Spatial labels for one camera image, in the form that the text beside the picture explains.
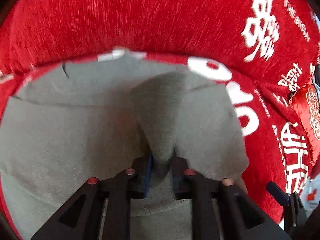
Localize grey knit garment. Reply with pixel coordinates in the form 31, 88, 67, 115
1, 54, 248, 239

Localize red bed blanket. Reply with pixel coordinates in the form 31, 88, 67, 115
1, 50, 311, 239

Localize red satin embroidered cushion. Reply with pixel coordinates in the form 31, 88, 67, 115
290, 84, 319, 166

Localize large red pillow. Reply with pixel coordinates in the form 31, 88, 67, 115
1, 0, 319, 93

